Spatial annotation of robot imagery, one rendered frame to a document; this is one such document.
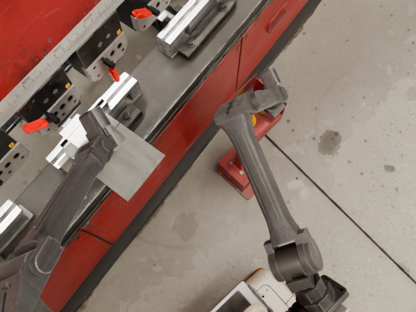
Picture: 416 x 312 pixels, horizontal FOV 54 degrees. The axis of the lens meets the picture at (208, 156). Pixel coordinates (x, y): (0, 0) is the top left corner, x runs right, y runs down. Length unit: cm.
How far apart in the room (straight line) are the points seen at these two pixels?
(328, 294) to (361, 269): 135
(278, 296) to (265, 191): 107
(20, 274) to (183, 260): 151
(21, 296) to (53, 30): 55
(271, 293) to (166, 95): 99
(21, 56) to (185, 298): 156
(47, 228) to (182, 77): 86
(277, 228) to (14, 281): 53
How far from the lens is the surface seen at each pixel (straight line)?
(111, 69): 116
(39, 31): 95
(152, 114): 146
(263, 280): 193
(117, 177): 127
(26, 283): 76
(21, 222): 143
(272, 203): 92
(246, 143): 92
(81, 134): 134
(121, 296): 224
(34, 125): 105
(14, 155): 113
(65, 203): 89
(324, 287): 100
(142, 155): 128
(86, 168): 97
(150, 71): 154
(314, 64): 264
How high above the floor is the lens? 219
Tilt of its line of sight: 71 degrees down
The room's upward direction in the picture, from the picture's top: 1 degrees counter-clockwise
